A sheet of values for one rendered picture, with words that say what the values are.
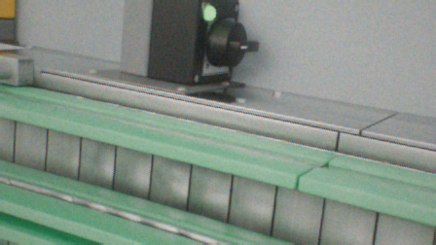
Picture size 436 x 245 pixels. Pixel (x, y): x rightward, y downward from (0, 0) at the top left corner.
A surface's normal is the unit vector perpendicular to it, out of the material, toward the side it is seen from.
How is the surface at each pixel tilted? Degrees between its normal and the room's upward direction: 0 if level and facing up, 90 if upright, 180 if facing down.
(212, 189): 0
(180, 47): 0
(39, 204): 90
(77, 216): 90
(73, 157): 0
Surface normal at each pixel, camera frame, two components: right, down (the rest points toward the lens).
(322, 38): -0.47, 0.12
